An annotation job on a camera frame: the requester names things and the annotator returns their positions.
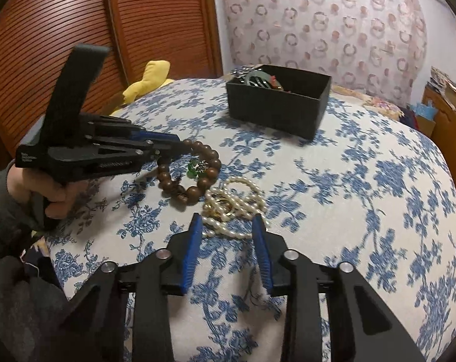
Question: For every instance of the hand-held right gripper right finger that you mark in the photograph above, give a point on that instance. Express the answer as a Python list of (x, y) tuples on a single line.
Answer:
[(264, 256)]

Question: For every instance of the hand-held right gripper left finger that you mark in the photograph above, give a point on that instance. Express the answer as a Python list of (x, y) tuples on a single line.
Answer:
[(192, 249)]

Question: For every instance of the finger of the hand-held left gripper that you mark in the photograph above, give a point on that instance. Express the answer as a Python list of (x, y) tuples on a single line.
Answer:
[(152, 136), (137, 154)]

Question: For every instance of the patterned silver bangle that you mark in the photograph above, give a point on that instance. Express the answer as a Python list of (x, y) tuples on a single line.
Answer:
[(245, 71)]

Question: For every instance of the grey-green jade bangle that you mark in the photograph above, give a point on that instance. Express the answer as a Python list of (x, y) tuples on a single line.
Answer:
[(251, 79)]

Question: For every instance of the black jewelry box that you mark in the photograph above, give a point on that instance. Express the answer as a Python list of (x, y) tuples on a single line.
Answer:
[(273, 113)]

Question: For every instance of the person's left forearm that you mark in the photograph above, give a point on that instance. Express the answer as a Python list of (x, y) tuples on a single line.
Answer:
[(5, 215)]

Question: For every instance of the person's left hand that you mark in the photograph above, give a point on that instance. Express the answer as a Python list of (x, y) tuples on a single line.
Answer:
[(50, 190)]

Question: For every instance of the yellow plush toy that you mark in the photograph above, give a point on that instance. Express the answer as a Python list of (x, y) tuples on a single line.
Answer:
[(148, 83)]

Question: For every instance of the blue floral tablecloth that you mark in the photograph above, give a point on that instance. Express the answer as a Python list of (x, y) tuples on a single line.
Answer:
[(345, 215)]

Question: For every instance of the wooden louvered wardrobe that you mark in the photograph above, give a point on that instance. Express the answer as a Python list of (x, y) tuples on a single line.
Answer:
[(156, 26)]

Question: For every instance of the person's dark clothing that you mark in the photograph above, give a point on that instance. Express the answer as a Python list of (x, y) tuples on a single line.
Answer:
[(16, 309)]

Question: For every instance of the floral bed blanket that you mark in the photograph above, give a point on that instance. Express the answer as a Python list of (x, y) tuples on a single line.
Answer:
[(379, 103)]

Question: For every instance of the small brown cardboard box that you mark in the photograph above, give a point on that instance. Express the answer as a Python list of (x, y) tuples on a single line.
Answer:
[(424, 125)]

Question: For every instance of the blue plastic bag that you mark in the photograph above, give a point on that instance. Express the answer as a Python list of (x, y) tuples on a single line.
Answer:
[(426, 110)]

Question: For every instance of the wooden sideboard cabinet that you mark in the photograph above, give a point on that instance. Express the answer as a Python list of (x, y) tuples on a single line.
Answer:
[(450, 132)]

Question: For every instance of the stack of patterned fabrics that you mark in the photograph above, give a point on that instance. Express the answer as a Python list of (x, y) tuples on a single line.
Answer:
[(439, 77)]

